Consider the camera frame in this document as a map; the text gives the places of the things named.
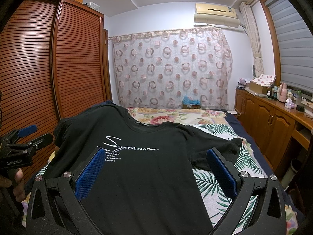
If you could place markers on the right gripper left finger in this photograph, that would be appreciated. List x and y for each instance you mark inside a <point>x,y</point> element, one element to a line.
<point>55,205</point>

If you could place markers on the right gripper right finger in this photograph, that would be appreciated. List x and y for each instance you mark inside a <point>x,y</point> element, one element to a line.
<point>268,214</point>

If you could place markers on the wall air conditioner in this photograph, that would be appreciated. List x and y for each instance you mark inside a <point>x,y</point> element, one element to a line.
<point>216,14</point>

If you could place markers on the circle patterned curtain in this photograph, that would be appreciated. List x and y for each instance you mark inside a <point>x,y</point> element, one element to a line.
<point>159,69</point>

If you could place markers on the person left hand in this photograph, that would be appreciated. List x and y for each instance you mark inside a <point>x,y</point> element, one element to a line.
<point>18,190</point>

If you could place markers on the floral quilt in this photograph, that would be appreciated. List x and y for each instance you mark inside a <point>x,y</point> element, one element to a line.
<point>182,116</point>

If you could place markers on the beige side drape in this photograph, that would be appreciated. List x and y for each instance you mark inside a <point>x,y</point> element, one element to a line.
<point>253,34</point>

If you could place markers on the pink kettle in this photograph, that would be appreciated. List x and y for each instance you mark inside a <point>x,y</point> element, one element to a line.
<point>283,93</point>

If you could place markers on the black printed t-shirt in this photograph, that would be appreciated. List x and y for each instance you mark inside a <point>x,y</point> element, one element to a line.
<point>147,185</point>

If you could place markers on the wooden sideboard cabinet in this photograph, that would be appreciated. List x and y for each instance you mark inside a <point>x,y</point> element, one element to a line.
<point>279,133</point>

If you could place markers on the grey window blind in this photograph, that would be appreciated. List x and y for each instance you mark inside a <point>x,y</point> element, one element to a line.
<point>292,44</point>

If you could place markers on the wooden louvered wardrobe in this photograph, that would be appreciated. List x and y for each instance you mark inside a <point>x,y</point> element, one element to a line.
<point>54,63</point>

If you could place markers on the blue item behind bed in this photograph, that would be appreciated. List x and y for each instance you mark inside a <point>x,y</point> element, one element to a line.
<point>189,103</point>

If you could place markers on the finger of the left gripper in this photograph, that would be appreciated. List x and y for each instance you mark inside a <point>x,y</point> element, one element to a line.
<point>17,134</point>
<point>37,143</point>

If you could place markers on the bed with leaf sheet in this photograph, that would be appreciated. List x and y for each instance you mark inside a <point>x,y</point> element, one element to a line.
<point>115,175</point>

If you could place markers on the cardboard box on cabinet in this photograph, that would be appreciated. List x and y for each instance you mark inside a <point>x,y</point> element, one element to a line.
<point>257,88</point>

